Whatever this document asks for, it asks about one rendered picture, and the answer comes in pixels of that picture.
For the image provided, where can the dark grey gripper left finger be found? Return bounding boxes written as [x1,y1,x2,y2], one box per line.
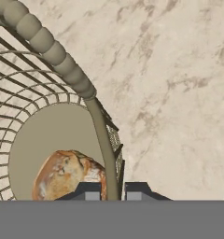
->
[56,181,103,202]

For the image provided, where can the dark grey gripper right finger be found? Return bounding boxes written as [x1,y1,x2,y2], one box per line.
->
[124,181,172,202]

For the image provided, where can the olive wire basket with handle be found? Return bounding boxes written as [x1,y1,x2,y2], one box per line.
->
[0,0,126,202]

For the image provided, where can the brown crusty bread loaf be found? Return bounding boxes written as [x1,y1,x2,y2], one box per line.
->
[32,149,108,202]

